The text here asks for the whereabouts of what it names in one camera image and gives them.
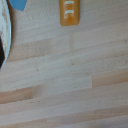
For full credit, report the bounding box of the white floral rim plate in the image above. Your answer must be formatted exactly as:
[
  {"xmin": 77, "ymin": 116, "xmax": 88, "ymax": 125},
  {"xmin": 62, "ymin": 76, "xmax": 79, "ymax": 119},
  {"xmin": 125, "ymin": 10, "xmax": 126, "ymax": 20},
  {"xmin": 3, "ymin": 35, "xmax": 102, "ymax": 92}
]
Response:
[{"xmin": 0, "ymin": 0, "xmax": 14, "ymax": 71}]

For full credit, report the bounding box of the orange butter block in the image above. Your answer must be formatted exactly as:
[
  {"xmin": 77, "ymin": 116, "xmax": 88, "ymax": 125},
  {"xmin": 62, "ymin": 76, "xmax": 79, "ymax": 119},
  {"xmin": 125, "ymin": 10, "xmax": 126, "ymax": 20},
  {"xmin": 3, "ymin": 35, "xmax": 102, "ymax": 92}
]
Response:
[{"xmin": 59, "ymin": 0, "xmax": 81, "ymax": 27}]

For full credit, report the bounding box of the blue cup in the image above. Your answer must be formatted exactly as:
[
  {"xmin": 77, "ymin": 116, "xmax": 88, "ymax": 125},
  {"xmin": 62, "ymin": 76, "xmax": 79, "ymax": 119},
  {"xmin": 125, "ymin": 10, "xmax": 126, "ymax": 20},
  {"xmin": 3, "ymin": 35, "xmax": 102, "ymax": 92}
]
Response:
[{"xmin": 8, "ymin": 0, "xmax": 29, "ymax": 12}]

